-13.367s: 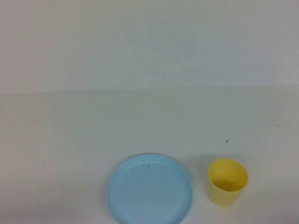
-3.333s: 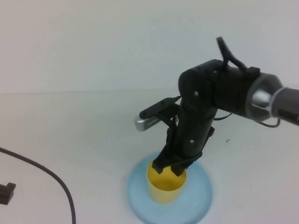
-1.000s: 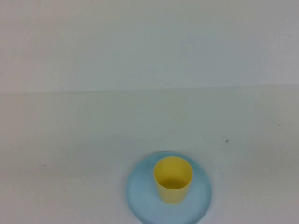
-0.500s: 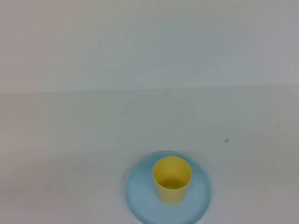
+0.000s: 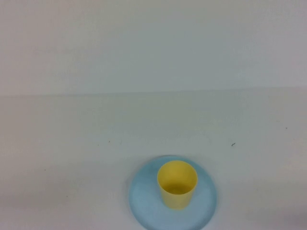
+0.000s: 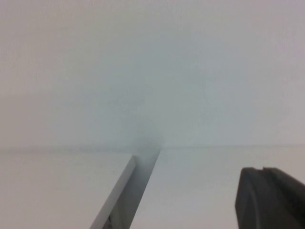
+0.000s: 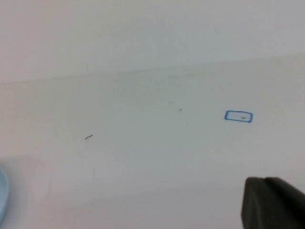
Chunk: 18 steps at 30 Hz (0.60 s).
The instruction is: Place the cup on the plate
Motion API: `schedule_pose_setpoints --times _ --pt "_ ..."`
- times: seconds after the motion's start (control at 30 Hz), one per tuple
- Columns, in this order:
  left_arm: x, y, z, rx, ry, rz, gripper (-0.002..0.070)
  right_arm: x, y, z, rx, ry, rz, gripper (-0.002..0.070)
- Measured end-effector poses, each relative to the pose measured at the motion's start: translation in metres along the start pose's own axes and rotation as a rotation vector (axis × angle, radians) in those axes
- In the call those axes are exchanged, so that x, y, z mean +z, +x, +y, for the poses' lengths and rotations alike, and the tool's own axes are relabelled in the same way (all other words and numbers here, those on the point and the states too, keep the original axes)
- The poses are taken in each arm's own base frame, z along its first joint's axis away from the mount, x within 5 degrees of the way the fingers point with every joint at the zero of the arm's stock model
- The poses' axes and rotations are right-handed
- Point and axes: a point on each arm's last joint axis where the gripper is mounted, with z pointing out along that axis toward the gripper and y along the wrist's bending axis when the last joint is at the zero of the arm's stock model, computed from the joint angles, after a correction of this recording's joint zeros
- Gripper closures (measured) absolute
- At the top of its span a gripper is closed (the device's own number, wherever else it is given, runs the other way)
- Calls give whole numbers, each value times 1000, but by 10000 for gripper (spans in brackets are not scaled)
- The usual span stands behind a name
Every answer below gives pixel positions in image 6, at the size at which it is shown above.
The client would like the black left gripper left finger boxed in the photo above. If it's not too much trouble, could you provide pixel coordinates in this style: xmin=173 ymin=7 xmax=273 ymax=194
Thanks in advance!
xmin=235 ymin=167 xmax=286 ymax=229

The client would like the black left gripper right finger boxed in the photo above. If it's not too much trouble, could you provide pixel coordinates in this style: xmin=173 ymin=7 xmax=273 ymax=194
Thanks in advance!
xmin=263 ymin=167 xmax=305 ymax=229

